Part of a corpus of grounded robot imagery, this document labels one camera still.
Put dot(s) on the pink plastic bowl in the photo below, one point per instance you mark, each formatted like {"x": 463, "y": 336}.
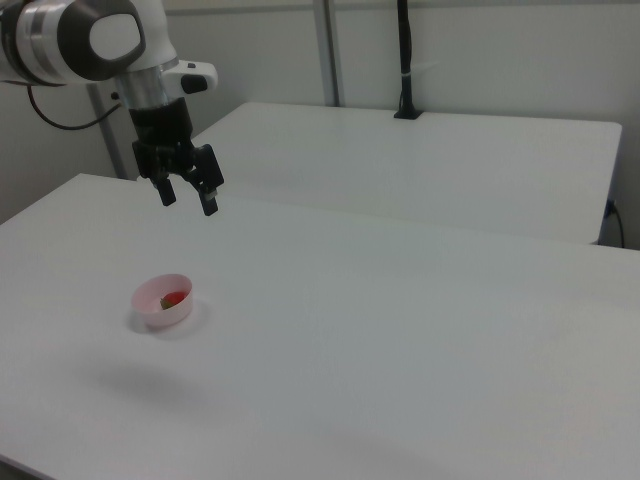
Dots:
{"x": 162, "y": 300}

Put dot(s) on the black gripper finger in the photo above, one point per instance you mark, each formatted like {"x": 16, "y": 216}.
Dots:
{"x": 167, "y": 193}
{"x": 209, "y": 202}

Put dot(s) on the grey aluminium frame post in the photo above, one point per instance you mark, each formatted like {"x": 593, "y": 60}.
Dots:
{"x": 106, "y": 130}

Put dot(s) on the white side table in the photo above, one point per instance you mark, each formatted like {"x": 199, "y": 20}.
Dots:
{"x": 420, "y": 165}

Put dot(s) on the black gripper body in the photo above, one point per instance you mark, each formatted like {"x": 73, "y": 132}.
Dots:
{"x": 162, "y": 137}

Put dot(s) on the red strawberry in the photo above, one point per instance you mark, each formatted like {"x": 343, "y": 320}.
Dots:
{"x": 172, "y": 299}

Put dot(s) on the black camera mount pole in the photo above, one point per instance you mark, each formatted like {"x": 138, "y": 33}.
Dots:
{"x": 406, "y": 60}

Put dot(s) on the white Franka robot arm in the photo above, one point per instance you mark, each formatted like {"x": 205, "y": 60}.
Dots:
{"x": 75, "y": 40}

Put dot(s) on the grey wall profile post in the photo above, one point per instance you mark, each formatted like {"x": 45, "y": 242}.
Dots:
{"x": 330, "y": 50}

